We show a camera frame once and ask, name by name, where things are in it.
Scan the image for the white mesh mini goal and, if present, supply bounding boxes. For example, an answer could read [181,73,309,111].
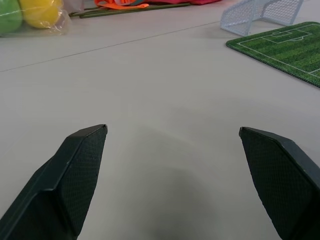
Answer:
[220,0,305,37]

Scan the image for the clear plastic bag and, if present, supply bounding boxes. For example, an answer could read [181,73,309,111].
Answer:
[0,0,73,38]

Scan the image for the green foam ball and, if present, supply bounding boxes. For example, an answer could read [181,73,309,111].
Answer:
[0,0,24,35]

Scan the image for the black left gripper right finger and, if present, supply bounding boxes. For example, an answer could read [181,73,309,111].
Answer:
[238,126,320,240]

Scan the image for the yellow foam ball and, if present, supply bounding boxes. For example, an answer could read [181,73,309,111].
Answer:
[18,0,63,29]

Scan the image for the pink fabric item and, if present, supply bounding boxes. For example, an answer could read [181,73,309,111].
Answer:
[146,0,221,7]

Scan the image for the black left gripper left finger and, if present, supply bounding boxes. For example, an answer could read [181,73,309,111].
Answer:
[0,123,109,240]

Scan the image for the olive green rod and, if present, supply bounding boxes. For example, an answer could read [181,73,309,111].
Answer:
[68,1,198,20]

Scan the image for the green soccer field mat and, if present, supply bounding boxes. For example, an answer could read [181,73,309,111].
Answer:
[225,21,320,89]

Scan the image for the orange fabric item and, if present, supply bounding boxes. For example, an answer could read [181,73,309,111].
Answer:
[94,0,150,12]

